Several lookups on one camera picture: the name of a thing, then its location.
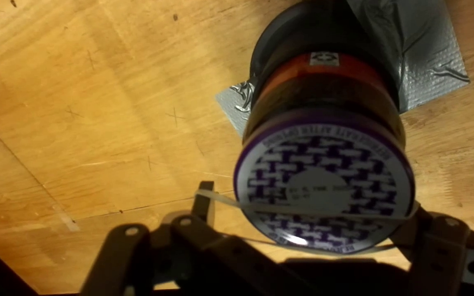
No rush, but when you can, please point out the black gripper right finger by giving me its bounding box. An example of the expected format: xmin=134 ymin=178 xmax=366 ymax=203
xmin=391 ymin=206 xmax=474 ymax=296

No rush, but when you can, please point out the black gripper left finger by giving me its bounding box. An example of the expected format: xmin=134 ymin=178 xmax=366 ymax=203
xmin=81 ymin=181 xmax=282 ymax=296

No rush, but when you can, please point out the dark bottle with purple lid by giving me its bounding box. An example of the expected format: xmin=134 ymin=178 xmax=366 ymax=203
xmin=233 ymin=0 xmax=419 ymax=257

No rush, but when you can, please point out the grey duct tape patch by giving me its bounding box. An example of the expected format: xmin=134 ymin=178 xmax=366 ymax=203
xmin=218 ymin=0 xmax=470 ymax=132

